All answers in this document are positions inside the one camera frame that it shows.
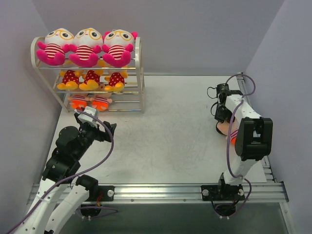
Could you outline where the peach boy plush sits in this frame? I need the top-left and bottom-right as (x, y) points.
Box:
(68, 94), (90, 110)
(216, 119), (238, 145)
(89, 84), (113, 112)

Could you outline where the yellow bear plush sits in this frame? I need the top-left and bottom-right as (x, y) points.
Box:
(57, 69), (84, 91)
(79, 69), (104, 91)
(104, 69), (128, 92)

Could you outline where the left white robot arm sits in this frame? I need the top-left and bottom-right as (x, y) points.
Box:
(13, 118), (117, 234)

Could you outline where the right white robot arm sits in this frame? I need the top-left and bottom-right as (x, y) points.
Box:
(214, 83), (273, 199)

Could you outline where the cream two-tier shelf rack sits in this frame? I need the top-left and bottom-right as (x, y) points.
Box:
(30, 37), (145, 113)

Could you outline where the pink plush with glasses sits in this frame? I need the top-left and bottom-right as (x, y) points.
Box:
(36, 28), (74, 66)

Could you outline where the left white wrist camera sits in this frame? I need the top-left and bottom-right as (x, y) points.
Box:
(74, 106), (99, 128)

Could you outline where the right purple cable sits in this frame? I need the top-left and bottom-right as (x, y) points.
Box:
(215, 74), (256, 217)

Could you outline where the purple cable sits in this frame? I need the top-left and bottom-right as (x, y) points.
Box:
(7, 110), (120, 234)
(215, 74), (256, 217)

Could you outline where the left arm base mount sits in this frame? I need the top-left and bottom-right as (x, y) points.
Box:
(86, 185), (115, 203)

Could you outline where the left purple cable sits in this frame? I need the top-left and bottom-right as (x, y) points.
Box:
(7, 110), (120, 234)

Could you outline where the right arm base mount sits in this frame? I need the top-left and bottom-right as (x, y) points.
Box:
(201, 180), (245, 202)

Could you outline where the aluminium front rail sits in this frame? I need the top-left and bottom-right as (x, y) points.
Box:
(84, 183), (289, 205)

